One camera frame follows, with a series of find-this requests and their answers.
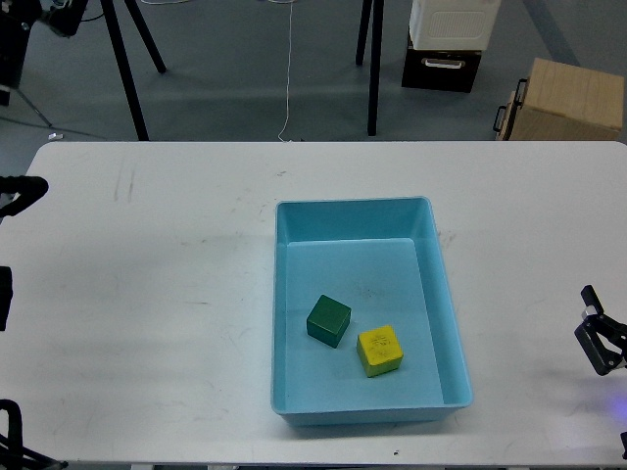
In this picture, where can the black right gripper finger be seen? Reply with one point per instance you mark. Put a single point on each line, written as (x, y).
(602, 339)

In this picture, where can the yellow block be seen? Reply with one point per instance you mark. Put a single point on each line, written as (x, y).
(379, 351)

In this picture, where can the green block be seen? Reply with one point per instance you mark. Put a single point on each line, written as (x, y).
(328, 321)

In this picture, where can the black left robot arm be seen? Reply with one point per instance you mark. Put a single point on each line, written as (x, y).
(14, 455)

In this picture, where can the light blue plastic box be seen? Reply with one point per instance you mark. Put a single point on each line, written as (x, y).
(382, 258)

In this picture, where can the black table leg pair right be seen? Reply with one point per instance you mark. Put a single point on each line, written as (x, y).
(371, 27)

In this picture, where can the black case with handle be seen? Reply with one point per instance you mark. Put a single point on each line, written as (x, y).
(453, 71)

